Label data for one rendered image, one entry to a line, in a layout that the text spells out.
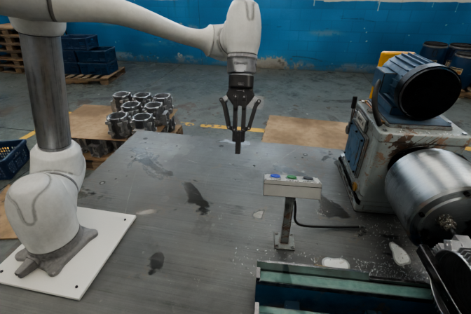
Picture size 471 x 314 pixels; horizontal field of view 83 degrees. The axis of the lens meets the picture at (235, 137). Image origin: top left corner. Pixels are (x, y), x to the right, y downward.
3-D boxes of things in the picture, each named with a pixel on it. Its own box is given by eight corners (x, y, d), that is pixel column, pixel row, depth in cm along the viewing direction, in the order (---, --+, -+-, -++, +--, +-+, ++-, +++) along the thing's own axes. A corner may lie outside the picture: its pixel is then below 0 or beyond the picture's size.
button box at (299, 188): (316, 192, 85) (317, 176, 84) (321, 200, 78) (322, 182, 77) (262, 188, 87) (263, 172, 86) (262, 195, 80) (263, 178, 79)
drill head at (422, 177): (429, 184, 102) (455, 127, 90) (500, 273, 70) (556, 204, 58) (362, 180, 104) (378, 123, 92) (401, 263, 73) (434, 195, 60)
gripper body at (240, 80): (225, 73, 76) (224, 105, 77) (255, 73, 75) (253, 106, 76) (228, 76, 84) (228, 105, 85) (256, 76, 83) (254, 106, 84)
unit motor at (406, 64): (392, 137, 127) (422, 47, 107) (427, 181, 99) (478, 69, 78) (336, 134, 130) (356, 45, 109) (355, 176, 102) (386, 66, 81)
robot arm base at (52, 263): (0, 269, 83) (-8, 258, 80) (63, 219, 101) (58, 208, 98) (41, 290, 77) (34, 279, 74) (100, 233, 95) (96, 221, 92)
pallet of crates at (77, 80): (125, 72, 559) (118, 32, 520) (108, 84, 490) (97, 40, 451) (71, 71, 564) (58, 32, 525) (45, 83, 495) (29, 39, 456)
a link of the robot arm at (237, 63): (256, 52, 74) (256, 74, 75) (258, 58, 83) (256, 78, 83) (224, 52, 75) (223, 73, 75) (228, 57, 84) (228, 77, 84)
